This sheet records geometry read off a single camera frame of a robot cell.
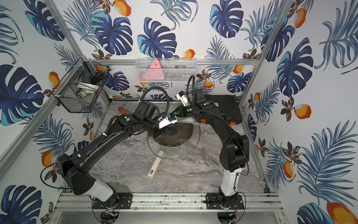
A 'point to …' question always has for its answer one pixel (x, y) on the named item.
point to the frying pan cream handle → (155, 164)
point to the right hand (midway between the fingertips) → (173, 113)
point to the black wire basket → (78, 90)
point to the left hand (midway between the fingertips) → (169, 124)
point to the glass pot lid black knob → (176, 141)
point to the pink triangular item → (154, 72)
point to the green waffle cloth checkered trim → (187, 120)
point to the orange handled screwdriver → (121, 110)
